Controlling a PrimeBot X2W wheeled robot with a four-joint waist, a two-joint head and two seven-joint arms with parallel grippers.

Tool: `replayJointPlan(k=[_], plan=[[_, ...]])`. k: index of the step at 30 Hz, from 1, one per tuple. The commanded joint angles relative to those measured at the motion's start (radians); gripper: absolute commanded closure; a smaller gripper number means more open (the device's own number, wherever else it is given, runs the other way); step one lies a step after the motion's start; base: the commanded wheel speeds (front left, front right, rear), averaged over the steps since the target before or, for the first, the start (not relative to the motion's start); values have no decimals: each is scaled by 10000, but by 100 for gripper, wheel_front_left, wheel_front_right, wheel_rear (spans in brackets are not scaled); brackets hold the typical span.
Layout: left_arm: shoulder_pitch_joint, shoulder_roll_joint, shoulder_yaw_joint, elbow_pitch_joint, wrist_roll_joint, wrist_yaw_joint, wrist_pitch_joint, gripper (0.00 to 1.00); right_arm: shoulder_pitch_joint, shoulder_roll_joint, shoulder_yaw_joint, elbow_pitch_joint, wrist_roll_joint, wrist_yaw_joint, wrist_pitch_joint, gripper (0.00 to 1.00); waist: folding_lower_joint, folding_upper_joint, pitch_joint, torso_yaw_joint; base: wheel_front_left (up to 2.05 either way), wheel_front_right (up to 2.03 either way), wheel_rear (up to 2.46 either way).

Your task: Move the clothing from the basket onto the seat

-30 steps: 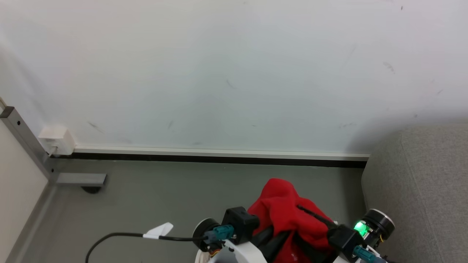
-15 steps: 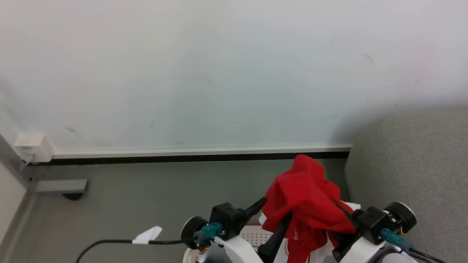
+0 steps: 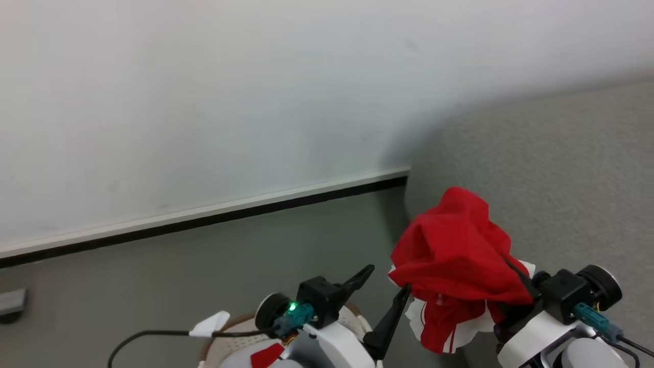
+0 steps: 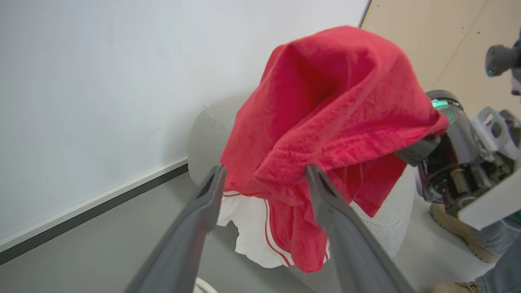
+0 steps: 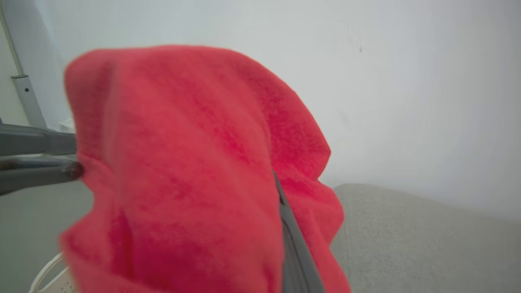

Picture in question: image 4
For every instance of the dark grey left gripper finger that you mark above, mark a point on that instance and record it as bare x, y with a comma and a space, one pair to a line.
183, 244

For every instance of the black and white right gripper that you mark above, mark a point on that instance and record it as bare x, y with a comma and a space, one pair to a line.
452, 162

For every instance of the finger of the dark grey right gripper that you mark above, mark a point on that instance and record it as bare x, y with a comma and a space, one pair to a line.
358, 252

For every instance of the white garment with red stripes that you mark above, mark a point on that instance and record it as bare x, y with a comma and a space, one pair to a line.
252, 228

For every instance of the red towel cloth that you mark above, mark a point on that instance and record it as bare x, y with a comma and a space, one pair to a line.
325, 106

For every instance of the white laundry basket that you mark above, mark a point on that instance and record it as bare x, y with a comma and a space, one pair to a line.
203, 286

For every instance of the tan lace-up boot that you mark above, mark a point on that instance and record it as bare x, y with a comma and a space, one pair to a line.
454, 288
460, 232

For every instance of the black and white baseboard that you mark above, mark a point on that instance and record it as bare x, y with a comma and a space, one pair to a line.
81, 211

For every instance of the blue jeans leg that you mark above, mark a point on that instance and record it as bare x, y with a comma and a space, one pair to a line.
502, 260

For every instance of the grey robot head camera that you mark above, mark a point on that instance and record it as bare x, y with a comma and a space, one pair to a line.
501, 59

